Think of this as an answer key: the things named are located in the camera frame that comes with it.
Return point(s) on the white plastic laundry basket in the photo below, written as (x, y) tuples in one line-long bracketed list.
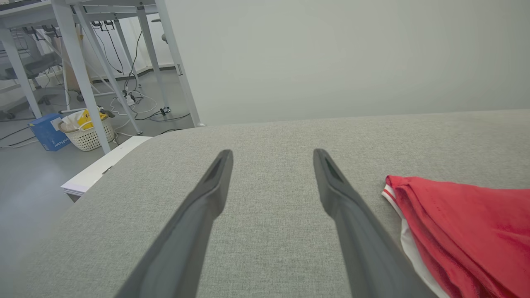
[(93, 138)]

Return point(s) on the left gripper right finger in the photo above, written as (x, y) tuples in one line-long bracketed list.
[(364, 240)]

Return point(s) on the brown cardboard panel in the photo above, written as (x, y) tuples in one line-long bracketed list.
[(66, 66)]

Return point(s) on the grey mesh office chair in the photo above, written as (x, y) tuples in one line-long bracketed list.
[(35, 66)]

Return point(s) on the white power strip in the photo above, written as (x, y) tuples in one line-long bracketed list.
[(129, 100)]

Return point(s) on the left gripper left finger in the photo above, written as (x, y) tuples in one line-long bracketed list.
[(186, 240)]

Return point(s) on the red basketball jersey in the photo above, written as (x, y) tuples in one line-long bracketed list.
[(468, 231)]

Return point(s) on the yellow item in basket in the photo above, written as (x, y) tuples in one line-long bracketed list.
[(87, 119)]

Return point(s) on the white partition frame post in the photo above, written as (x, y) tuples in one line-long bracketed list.
[(180, 70)]

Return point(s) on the blue cardboard box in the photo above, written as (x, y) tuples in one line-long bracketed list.
[(45, 132)]

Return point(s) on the white desk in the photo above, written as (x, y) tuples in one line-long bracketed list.
[(78, 70)]

